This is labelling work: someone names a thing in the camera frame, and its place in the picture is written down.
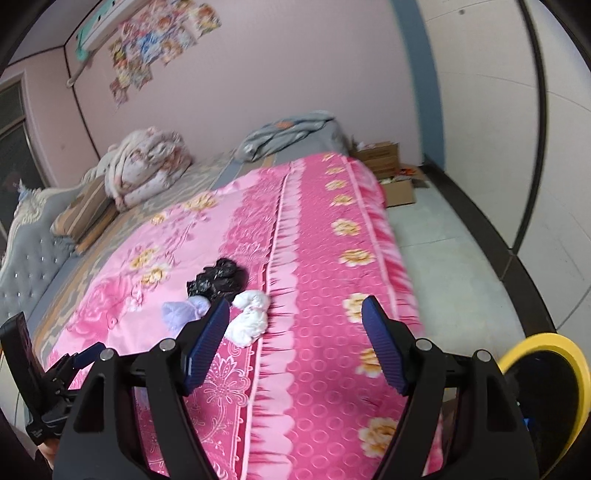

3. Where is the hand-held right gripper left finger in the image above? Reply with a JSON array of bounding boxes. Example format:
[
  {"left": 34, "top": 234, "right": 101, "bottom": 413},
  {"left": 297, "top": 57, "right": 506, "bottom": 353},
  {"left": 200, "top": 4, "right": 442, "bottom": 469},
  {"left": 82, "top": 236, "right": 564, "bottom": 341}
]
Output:
[{"left": 52, "top": 296, "right": 230, "bottom": 480}]

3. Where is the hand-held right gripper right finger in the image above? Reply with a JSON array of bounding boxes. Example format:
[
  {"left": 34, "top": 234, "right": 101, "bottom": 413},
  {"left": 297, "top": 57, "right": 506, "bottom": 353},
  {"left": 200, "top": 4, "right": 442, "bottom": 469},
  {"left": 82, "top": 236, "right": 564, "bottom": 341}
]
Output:
[{"left": 361, "top": 296, "right": 540, "bottom": 480}]

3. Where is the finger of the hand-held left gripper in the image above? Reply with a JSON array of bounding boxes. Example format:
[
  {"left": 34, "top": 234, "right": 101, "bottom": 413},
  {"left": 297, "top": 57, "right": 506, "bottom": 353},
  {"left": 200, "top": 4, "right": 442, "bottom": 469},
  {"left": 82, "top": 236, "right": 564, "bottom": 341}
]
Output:
[
  {"left": 55, "top": 342, "right": 106, "bottom": 377},
  {"left": 44, "top": 364, "right": 86, "bottom": 403}
]

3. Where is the yellow rimmed bin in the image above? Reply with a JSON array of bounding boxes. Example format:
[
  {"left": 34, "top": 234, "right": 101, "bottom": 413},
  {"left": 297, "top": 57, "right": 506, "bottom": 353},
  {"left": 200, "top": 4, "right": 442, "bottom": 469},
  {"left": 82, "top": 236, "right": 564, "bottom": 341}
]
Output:
[{"left": 498, "top": 332, "right": 591, "bottom": 480}]

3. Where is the person's left hand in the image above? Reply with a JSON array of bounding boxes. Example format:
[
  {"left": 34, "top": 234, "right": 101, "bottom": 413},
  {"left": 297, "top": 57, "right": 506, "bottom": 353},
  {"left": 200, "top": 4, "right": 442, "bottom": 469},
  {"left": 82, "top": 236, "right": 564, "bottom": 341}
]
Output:
[{"left": 34, "top": 440, "right": 58, "bottom": 469}]

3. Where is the lavender chenille cloth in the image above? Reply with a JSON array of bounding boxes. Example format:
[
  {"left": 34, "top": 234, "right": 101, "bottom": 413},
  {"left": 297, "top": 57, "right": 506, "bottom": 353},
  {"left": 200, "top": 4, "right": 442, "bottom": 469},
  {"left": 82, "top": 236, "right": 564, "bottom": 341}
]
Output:
[{"left": 161, "top": 295, "right": 215, "bottom": 337}]

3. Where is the black plastic bag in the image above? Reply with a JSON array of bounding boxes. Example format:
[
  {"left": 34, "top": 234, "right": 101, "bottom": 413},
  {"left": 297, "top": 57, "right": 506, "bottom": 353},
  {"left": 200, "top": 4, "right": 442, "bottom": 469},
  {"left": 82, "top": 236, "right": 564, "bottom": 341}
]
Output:
[{"left": 186, "top": 258, "right": 249, "bottom": 303}]

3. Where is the pink floral bedspread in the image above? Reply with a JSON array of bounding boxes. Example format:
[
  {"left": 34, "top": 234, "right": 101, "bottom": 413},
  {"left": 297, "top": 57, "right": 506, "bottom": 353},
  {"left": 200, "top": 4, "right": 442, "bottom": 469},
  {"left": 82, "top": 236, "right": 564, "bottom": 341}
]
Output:
[{"left": 44, "top": 154, "right": 444, "bottom": 480}]

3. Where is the grey tufted headboard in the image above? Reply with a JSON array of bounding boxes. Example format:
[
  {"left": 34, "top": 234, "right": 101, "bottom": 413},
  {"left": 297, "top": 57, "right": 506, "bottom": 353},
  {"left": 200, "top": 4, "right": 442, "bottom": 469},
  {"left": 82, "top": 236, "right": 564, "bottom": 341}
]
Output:
[{"left": 0, "top": 185, "right": 79, "bottom": 333}]

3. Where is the brown striped pillow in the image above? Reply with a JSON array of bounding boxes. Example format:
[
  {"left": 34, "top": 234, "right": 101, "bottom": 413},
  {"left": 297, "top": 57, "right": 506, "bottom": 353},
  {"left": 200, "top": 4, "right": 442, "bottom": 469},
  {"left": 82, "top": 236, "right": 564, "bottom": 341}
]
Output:
[{"left": 50, "top": 178, "right": 118, "bottom": 245}]

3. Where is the open cardboard box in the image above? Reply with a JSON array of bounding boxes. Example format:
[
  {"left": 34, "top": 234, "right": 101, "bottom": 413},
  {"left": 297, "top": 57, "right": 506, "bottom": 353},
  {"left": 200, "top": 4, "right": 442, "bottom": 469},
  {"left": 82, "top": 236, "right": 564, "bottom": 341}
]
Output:
[{"left": 381, "top": 178, "right": 416, "bottom": 208}]

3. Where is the folded floral quilt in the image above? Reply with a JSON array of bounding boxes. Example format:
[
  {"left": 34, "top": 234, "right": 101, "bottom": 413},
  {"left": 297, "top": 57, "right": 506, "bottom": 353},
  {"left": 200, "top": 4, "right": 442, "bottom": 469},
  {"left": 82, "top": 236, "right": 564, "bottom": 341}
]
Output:
[{"left": 83, "top": 128, "right": 194, "bottom": 212}]

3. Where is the closed cardboard box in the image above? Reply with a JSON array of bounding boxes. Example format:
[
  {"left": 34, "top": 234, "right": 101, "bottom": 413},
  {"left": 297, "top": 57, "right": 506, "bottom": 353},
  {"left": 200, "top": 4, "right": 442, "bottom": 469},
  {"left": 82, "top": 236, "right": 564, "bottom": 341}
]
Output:
[{"left": 355, "top": 142, "right": 400, "bottom": 178}]

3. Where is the dark window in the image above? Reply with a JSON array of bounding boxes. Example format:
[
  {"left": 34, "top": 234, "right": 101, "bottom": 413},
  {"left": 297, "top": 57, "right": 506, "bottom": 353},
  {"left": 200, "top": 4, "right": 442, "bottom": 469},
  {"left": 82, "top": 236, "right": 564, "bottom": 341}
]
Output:
[{"left": 0, "top": 76, "right": 47, "bottom": 232}]

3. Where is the folded grey floral cloth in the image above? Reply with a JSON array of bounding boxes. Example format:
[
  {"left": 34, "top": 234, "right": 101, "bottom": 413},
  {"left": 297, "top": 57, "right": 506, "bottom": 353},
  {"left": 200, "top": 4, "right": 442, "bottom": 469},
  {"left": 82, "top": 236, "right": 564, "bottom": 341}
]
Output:
[{"left": 235, "top": 111, "right": 338, "bottom": 162}]

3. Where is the cluster of cartoon wall posters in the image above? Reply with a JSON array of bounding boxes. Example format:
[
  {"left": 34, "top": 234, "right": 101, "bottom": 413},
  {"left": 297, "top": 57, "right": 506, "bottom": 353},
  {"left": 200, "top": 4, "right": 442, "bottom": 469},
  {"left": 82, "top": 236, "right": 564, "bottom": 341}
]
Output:
[{"left": 108, "top": 0, "right": 222, "bottom": 107}]

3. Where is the white green wall fixture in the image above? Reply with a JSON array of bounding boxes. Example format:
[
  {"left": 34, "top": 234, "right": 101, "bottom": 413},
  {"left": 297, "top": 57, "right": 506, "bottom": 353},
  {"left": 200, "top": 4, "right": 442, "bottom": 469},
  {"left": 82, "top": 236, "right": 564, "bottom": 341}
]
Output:
[{"left": 74, "top": 0, "right": 122, "bottom": 63}]

